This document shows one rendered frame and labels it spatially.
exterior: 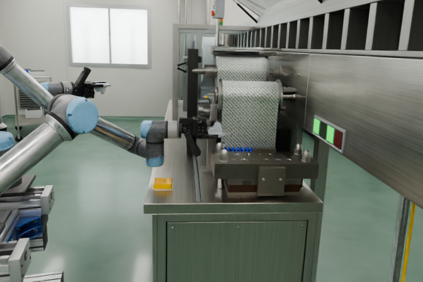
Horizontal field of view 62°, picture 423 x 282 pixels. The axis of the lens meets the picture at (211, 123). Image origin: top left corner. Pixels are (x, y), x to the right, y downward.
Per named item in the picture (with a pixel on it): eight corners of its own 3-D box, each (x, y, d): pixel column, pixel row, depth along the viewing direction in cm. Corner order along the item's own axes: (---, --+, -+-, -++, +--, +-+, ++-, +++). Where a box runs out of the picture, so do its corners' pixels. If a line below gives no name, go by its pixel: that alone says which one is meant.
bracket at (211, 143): (200, 168, 164) (201, 102, 157) (213, 168, 164) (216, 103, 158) (200, 172, 159) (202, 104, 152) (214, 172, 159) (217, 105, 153)
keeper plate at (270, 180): (256, 193, 134) (258, 166, 132) (282, 193, 135) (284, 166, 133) (257, 196, 132) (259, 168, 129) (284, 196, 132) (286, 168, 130)
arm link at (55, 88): (37, 98, 178) (36, 81, 176) (59, 97, 185) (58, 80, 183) (41, 100, 172) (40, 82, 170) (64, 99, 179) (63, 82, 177)
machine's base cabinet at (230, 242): (170, 180, 389) (171, 103, 371) (228, 180, 395) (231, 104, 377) (151, 408, 144) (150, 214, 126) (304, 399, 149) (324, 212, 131)
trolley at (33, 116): (15, 129, 589) (9, 68, 567) (53, 127, 616) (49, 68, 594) (15, 143, 511) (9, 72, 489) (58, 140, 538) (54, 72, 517)
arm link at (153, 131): (142, 137, 150) (141, 118, 148) (168, 138, 151) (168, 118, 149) (140, 142, 143) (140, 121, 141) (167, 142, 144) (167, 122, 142)
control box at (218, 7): (209, 18, 200) (210, 0, 198) (220, 19, 201) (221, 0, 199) (213, 17, 193) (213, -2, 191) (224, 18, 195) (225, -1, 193)
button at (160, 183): (154, 182, 144) (154, 177, 144) (172, 182, 145) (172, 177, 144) (153, 189, 137) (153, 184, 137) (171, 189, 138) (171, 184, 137)
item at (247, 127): (220, 150, 150) (222, 107, 146) (274, 150, 152) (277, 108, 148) (220, 150, 150) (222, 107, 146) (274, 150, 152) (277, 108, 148)
